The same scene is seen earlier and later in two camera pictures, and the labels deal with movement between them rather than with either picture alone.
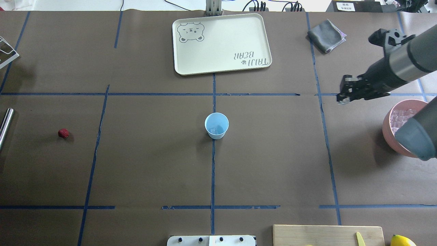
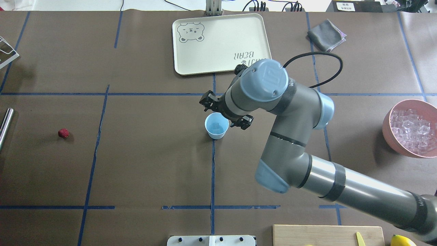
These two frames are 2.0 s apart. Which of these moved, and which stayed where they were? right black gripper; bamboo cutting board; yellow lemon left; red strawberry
Moved: right black gripper
Stayed: yellow lemon left; bamboo cutting board; red strawberry
